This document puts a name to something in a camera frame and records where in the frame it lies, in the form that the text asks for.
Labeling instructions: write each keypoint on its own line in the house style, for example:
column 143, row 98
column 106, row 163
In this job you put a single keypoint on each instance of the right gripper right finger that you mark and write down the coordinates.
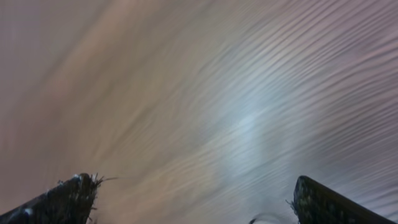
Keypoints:
column 315, row 203

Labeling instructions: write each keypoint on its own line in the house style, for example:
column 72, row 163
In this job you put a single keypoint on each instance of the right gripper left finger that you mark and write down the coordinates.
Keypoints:
column 70, row 202

